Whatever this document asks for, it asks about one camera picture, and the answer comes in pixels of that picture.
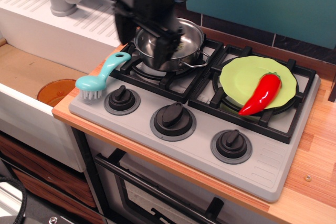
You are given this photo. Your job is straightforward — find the wooden drawer fronts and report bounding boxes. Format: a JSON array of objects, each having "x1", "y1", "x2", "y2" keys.
[{"x1": 1, "y1": 132, "x2": 104, "y2": 223}]

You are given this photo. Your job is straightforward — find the light green plastic plate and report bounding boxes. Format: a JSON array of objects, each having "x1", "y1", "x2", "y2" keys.
[{"x1": 219, "y1": 56, "x2": 297, "y2": 109}]

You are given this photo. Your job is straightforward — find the white toy sink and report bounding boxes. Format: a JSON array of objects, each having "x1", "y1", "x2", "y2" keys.
[{"x1": 1, "y1": 0, "x2": 120, "y2": 172}]

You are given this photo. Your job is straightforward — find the wooden countertop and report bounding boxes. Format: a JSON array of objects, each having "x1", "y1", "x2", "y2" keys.
[{"x1": 51, "y1": 13, "x2": 336, "y2": 224}]

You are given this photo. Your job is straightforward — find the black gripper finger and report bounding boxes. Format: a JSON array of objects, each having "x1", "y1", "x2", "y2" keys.
[
  {"x1": 115, "y1": 13, "x2": 137, "y2": 45},
  {"x1": 152, "y1": 35, "x2": 181, "y2": 70}
]

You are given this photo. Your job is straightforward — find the oven door with black handle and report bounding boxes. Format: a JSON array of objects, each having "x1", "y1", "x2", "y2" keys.
[{"x1": 94, "y1": 149, "x2": 225, "y2": 223}]

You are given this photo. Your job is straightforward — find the black right burner grate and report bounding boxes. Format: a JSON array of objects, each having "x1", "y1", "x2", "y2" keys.
[{"x1": 188, "y1": 45, "x2": 321, "y2": 144}]

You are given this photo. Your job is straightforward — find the teal wall cabinet right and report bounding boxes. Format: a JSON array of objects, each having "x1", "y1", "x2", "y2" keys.
[{"x1": 187, "y1": 0, "x2": 335, "y2": 49}]

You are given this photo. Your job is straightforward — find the orange sink drain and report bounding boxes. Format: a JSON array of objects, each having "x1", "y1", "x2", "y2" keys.
[{"x1": 37, "y1": 79, "x2": 76, "y2": 107}]

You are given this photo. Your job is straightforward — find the black middle stove knob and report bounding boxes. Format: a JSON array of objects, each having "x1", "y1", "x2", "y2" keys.
[{"x1": 150, "y1": 102, "x2": 197, "y2": 142}]

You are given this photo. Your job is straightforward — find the black stove knob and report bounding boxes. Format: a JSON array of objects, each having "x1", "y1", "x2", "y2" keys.
[
  {"x1": 103, "y1": 85, "x2": 141, "y2": 116},
  {"x1": 150, "y1": 102, "x2": 197, "y2": 142},
  {"x1": 211, "y1": 130, "x2": 253, "y2": 165}
]

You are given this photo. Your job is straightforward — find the teal dish brush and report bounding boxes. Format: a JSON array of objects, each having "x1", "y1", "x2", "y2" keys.
[{"x1": 75, "y1": 52, "x2": 131, "y2": 100}]

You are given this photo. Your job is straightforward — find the stainless steel pot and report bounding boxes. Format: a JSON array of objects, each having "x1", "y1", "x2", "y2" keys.
[{"x1": 134, "y1": 18, "x2": 210, "y2": 72}]

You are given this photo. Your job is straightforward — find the black left burner grate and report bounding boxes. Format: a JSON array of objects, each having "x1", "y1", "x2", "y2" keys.
[{"x1": 110, "y1": 39, "x2": 224, "y2": 103}]

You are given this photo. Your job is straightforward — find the grey toy stove top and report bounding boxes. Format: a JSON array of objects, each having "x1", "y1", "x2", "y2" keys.
[{"x1": 68, "y1": 37, "x2": 321, "y2": 204}]

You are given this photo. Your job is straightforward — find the black left stove knob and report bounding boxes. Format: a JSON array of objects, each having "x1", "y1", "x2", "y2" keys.
[{"x1": 103, "y1": 85, "x2": 141, "y2": 116}]

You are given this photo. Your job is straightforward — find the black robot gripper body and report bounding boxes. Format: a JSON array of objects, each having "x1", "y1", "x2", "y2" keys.
[{"x1": 114, "y1": 0, "x2": 183, "y2": 37}]

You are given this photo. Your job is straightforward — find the black burner grate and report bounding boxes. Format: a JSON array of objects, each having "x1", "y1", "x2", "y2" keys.
[
  {"x1": 110, "y1": 39, "x2": 224, "y2": 103},
  {"x1": 188, "y1": 45, "x2": 321, "y2": 144}
]

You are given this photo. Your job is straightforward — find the red toy chili pepper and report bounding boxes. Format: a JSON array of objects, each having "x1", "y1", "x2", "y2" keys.
[{"x1": 238, "y1": 72, "x2": 282, "y2": 116}]

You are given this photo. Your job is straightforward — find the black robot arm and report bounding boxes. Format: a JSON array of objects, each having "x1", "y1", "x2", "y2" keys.
[{"x1": 114, "y1": 0, "x2": 183, "y2": 68}]

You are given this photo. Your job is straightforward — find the black right stove knob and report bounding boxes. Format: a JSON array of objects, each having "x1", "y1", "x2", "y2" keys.
[{"x1": 211, "y1": 130, "x2": 253, "y2": 165}]

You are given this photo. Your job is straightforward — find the black braided foreground cable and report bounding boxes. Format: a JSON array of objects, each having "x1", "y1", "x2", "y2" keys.
[{"x1": 0, "y1": 176, "x2": 28, "y2": 224}]

